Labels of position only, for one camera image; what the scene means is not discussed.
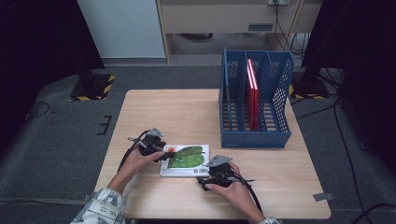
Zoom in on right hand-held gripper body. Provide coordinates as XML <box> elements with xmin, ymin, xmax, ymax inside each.
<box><xmin>204</xmin><ymin>154</ymin><xmax>241</xmax><ymax>187</ymax></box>

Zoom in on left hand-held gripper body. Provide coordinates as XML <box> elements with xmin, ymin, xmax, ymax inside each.
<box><xmin>138</xmin><ymin>127</ymin><xmax>167</xmax><ymax>157</ymax></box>

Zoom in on blue plastic file rack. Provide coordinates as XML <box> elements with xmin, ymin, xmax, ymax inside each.
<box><xmin>219</xmin><ymin>46</ymin><xmax>294</xmax><ymax>149</ymax></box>

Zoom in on red hardcover book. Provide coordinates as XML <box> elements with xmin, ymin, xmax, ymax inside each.
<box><xmin>246</xmin><ymin>58</ymin><xmax>260</xmax><ymax>132</ymax></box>

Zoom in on person's right hand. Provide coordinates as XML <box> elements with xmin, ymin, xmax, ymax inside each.
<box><xmin>205</xmin><ymin>161</ymin><xmax>260</xmax><ymax>218</ymax></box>

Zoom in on person's left hand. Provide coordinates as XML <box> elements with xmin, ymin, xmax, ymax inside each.
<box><xmin>120</xmin><ymin>150</ymin><xmax>166</xmax><ymax>185</ymax></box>

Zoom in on black floor tape marks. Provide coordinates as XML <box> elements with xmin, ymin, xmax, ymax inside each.
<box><xmin>96</xmin><ymin>115</ymin><xmax>113</xmax><ymax>136</ymax></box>

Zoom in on black yellow striped stand base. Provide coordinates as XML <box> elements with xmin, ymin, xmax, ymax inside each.
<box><xmin>289</xmin><ymin>78</ymin><xmax>330</xmax><ymax>101</ymax></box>
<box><xmin>69</xmin><ymin>74</ymin><xmax>116</xmax><ymax>102</ymax></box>

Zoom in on white panel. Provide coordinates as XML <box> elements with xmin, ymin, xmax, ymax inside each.
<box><xmin>77</xmin><ymin>0</ymin><xmax>166</xmax><ymax>59</ymax></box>

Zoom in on beige desk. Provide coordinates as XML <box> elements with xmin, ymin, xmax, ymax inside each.
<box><xmin>155</xmin><ymin>0</ymin><xmax>323</xmax><ymax>64</ymax></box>

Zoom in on black curtain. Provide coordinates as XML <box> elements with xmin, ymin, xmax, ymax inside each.
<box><xmin>300</xmin><ymin>0</ymin><xmax>396</xmax><ymax>175</ymax></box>
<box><xmin>0</xmin><ymin>0</ymin><xmax>106</xmax><ymax>157</ymax></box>

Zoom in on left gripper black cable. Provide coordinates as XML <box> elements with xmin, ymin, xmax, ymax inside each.
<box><xmin>117</xmin><ymin>130</ymin><xmax>150</xmax><ymax>172</ymax></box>

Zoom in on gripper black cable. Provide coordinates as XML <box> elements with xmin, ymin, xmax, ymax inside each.
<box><xmin>117</xmin><ymin>130</ymin><xmax>150</xmax><ymax>172</ymax></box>
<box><xmin>232</xmin><ymin>172</ymin><xmax>264</xmax><ymax>214</ymax></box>

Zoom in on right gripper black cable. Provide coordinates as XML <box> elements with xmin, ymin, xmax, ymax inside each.
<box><xmin>232</xmin><ymin>172</ymin><xmax>264</xmax><ymax>214</ymax></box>

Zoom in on black stand post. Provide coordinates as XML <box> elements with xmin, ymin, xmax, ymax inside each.
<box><xmin>76</xmin><ymin>55</ymin><xmax>96</xmax><ymax>90</ymax></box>

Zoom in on black floor cable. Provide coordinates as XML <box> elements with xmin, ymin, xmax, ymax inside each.
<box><xmin>295</xmin><ymin>99</ymin><xmax>367</xmax><ymax>224</ymax></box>
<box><xmin>26</xmin><ymin>101</ymin><xmax>50</xmax><ymax>119</ymax></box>
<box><xmin>351</xmin><ymin>203</ymin><xmax>396</xmax><ymax>224</ymax></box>

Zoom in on hanging black cables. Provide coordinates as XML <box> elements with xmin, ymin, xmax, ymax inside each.
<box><xmin>274</xmin><ymin>0</ymin><xmax>309</xmax><ymax>59</ymax></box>

